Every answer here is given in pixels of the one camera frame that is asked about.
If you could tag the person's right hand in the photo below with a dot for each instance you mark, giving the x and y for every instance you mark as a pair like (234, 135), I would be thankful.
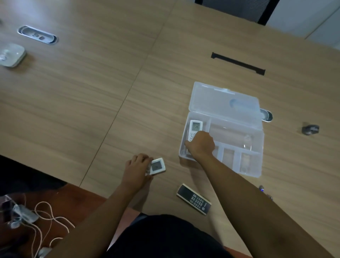
(202, 146)

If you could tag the person's left hand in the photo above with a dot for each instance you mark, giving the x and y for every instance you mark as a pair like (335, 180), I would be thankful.
(135, 172)

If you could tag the clear plastic organizer box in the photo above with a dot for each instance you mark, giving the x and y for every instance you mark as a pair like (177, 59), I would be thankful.
(225, 101)

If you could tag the beige black remote control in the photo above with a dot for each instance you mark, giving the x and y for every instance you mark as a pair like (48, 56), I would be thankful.
(194, 199)

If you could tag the person's right forearm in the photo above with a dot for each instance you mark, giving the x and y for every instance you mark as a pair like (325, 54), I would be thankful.
(252, 207)

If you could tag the person's left forearm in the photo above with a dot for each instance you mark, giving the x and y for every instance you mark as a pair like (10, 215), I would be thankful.
(101, 226)

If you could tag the person's black shorts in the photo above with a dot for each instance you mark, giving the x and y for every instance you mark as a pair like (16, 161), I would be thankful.
(164, 239)

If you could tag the small grey metal clip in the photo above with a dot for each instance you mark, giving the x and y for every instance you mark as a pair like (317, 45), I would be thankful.
(310, 129)

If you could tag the clear plastic packet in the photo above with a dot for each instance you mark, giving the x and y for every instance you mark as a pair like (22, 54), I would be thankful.
(25, 215)

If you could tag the white power adapter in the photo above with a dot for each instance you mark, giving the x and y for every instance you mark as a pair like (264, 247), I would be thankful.
(44, 252)

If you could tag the black mesh office chair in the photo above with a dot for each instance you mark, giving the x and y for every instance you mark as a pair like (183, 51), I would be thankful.
(239, 9)

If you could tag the white square device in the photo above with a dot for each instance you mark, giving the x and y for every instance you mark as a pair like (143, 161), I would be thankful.
(13, 54)

